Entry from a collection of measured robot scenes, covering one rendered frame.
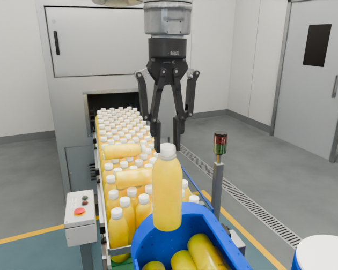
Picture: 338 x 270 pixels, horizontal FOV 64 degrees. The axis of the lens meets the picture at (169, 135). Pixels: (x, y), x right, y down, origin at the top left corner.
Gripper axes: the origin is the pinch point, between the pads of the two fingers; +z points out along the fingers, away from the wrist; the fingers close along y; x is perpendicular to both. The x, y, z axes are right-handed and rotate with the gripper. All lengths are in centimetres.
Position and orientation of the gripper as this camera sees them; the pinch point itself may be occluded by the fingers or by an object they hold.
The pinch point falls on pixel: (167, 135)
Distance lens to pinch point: 59.7
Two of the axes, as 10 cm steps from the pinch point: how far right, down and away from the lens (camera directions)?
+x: -2.8, -3.3, 9.0
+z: -0.1, 9.4, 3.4
